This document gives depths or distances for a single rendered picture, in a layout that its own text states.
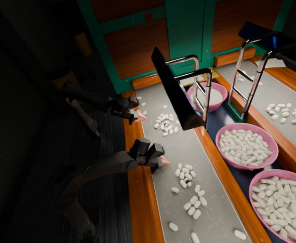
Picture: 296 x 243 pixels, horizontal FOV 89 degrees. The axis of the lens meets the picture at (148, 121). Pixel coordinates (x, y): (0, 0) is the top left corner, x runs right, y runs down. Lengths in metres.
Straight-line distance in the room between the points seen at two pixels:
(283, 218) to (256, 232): 0.13
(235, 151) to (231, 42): 0.87
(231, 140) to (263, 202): 0.30
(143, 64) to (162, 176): 0.83
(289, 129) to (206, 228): 0.66
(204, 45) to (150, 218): 1.16
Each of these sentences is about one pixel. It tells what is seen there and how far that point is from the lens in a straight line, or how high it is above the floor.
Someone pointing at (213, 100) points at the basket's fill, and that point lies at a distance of 1.15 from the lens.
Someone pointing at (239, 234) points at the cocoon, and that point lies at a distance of 0.74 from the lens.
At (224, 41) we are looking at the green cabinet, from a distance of 1.42.
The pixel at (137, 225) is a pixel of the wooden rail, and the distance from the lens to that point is 0.74.
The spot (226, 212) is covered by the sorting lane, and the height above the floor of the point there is 0.74.
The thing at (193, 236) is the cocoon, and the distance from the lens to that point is 0.72.
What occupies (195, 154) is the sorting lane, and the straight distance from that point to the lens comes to 0.85.
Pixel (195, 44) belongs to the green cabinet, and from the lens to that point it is 1.30.
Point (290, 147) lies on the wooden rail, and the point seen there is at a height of 0.77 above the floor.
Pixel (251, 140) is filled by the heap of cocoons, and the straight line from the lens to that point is 0.95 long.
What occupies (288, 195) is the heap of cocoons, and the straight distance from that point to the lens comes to 0.88.
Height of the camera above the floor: 1.47
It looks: 46 degrees down
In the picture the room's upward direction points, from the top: 17 degrees counter-clockwise
